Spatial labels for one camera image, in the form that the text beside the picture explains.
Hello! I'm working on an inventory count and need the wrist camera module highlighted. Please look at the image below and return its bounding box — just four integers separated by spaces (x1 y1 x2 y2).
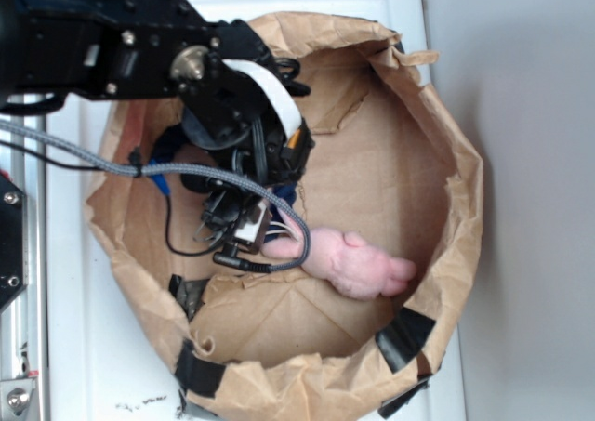
199 191 273 257

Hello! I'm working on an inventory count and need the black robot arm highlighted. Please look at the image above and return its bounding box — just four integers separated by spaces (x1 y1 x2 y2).
1 0 313 186

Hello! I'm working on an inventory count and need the brown paper bag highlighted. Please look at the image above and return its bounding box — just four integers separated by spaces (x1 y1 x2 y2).
84 12 483 420

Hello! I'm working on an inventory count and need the white flat ribbon cable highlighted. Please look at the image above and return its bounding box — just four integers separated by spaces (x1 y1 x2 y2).
221 59 302 133

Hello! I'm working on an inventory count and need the grey braided cable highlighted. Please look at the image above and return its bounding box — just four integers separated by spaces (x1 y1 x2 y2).
0 119 311 276

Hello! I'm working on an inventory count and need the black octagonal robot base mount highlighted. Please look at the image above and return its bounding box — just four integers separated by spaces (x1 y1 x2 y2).
0 170 29 312

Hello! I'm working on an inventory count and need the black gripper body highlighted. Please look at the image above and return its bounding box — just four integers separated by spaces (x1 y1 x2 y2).
180 113 315 187

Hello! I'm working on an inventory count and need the thin black cable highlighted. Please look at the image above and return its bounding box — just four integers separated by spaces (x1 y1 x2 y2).
0 139 219 257

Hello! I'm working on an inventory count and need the aluminium frame rail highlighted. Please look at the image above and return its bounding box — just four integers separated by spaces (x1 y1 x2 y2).
1 130 50 420

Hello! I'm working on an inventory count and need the pink plush bunny toy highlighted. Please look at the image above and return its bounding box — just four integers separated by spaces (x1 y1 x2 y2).
259 227 417 303

